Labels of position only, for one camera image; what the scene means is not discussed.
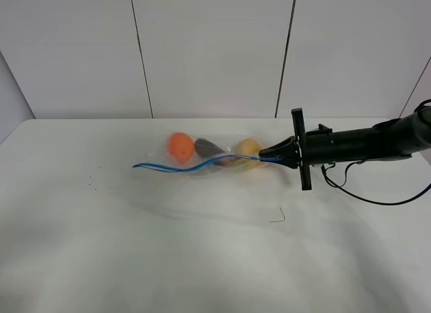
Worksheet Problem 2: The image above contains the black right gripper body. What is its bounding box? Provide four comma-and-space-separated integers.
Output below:
292, 108, 333, 190

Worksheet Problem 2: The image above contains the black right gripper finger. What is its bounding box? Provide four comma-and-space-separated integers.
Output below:
259, 137, 297, 157
261, 157, 298, 168

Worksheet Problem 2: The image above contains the clear bag with blue zip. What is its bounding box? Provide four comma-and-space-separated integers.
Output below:
132, 132, 281, 176

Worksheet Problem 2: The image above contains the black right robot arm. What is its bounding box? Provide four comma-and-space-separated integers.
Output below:
259, 100, 430, 190

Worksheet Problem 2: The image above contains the yellow fruit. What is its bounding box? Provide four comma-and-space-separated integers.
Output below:
235, 138, 263, 156

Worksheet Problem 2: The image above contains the dark purple eggplant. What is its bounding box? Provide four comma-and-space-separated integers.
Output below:
194, 138, 225, 159

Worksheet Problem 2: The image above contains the orange fruit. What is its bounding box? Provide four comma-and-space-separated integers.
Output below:
167, 132, 195, 164

